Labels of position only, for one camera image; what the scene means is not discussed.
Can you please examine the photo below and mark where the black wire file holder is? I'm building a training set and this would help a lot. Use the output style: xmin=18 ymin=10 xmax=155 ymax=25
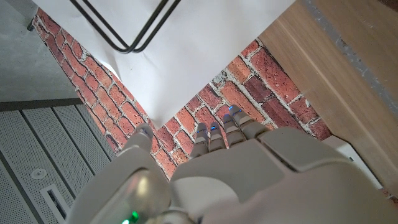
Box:
xmin=70 ymin=0 xmax=182 ymax=54

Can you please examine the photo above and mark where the grey perforated panel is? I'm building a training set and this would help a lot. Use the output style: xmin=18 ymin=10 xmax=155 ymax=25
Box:
xmin=0 ymin=98 xmax=118 ymax=224

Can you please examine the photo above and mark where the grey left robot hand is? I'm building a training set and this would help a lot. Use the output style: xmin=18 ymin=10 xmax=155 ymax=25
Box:
xmin=65 ymin=104 xmax=398 ymax=224

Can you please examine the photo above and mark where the printed red brick backdrop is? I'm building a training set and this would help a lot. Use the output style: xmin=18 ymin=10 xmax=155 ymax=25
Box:
xmin=32 ymin=7 xmax=333 ymax=181

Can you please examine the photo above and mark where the white paper file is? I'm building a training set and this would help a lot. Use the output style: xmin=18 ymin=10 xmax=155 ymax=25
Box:
xmin=30 ymin=0 xmax=296 ymax=130

